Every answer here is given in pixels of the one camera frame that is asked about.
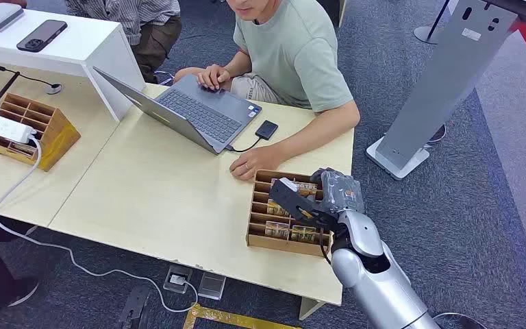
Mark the grey laptop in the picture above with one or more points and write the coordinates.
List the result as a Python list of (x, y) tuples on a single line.
[(199, 113)]

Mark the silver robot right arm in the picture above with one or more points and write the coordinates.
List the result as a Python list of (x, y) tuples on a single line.
[(381, 281)]

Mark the black pole with round base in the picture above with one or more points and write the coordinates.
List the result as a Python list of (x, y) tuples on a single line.
[(428, 32)]

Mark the table leg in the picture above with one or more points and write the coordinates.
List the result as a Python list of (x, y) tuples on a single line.
[(310, 308)]

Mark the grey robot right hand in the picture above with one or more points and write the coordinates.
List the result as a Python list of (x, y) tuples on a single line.
[(342, 193)]

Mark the person's right forearm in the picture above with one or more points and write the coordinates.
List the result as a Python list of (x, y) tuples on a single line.
[(238, 63)]

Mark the black external drive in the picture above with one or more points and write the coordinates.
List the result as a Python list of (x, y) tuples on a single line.
[(266, 130)]

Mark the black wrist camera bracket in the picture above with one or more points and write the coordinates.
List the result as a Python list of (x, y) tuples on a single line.
[(297, 202)]

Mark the white power strip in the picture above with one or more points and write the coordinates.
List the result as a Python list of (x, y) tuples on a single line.
[(0, 125)]

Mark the silver kiosk stand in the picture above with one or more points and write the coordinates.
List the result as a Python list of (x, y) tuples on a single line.
[(444, 77)]

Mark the white desk shelf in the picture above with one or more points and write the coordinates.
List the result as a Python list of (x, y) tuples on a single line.
[(81, 50)]

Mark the person's left hand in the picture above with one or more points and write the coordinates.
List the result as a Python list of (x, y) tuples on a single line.
[(254, 164)]

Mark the black smartphone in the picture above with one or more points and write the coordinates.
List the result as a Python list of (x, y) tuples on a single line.
[(42, 35)]

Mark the floor socket box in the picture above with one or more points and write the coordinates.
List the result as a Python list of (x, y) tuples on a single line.
[(177, 279)]

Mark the black floor bracket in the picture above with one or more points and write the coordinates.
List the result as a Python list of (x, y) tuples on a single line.
[(136, 308)]

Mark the floor socket lid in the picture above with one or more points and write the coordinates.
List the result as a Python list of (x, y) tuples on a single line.
[(211, 286)]

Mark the person's left forearm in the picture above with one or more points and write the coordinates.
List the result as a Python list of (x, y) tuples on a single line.
[(317, 131)]

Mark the wooden card rack with cards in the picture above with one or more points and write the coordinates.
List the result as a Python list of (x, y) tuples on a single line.
[(263, 240)]

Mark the person's right hand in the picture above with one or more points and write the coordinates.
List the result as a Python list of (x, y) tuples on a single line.
[(213, 77)]

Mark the yellow floor tape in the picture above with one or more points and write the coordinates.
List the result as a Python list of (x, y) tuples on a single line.
[(226, 318)]

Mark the round silver desk grommet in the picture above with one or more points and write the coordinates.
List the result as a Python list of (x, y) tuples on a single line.
[(54, 89)]

